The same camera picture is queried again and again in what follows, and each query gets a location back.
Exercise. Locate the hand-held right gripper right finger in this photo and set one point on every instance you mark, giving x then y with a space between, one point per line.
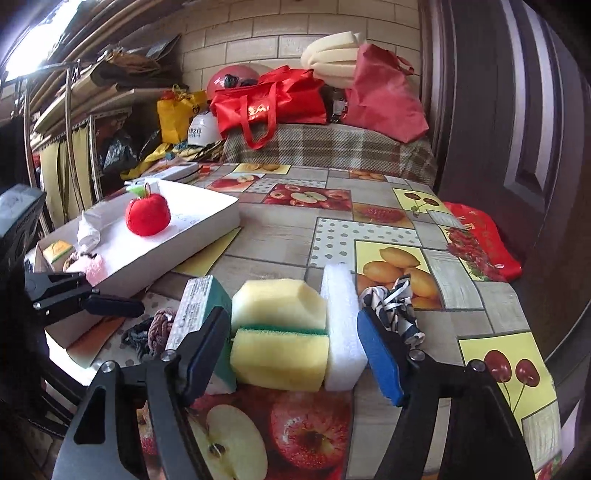
381 355

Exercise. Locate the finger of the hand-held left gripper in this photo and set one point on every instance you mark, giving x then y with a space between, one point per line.
115 307
60 280

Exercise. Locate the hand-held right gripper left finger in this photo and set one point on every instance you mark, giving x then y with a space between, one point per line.
203 355

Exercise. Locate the white foam block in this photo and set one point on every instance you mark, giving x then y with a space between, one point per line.
339 323

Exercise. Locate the black white striped cloth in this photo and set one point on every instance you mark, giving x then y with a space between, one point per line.
397 304

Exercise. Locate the green box with white label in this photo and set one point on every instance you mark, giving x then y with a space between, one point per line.
194 300

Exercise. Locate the white cardboard box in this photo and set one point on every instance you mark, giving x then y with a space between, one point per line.
194 217

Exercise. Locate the white soft cloth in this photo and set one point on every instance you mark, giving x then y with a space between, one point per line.
87 230

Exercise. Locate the pink plush toy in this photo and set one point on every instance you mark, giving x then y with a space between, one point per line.
92 270

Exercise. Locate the orange paper sheet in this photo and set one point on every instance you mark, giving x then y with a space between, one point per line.
97 341

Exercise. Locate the yellow curtain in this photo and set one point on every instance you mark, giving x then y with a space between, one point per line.
55 184

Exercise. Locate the red plush apple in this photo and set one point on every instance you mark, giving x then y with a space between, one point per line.
147 214

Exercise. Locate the yellow paper sheet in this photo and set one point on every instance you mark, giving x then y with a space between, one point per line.
207 256

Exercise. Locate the chrome clothes rack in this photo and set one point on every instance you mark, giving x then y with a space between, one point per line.
68 115

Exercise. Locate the black plastic bag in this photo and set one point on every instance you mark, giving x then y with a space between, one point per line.
117 152

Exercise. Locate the white flat box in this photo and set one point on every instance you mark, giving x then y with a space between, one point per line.
171 174

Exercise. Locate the yellow crumpled cloth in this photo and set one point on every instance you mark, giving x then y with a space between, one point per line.
152 157

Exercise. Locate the red printed flat bag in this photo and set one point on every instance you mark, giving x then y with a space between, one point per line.
485 240

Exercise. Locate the yellow shopping bag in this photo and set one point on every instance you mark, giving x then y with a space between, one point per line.
173 117

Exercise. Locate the brown paper bags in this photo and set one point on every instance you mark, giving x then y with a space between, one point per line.
134 64

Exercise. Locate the white helmet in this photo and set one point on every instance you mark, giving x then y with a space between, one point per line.
203 129

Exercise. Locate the stack of wooden boards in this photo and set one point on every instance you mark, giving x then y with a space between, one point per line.
92 27

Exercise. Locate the plaid cloth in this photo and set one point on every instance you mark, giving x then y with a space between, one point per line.
332 147

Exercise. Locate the brown panelled door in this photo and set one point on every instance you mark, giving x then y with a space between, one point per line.
498 138

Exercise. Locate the red helmet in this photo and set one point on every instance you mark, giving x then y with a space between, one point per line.
226 78

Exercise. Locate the small black bag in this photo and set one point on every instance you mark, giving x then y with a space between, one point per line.
338 106

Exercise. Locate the dark red fabric bag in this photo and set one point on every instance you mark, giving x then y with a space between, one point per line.
383 97

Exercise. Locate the red tote bag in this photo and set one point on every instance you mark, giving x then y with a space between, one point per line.
277 104

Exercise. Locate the cream foam padding roll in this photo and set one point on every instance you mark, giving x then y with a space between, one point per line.
332 55

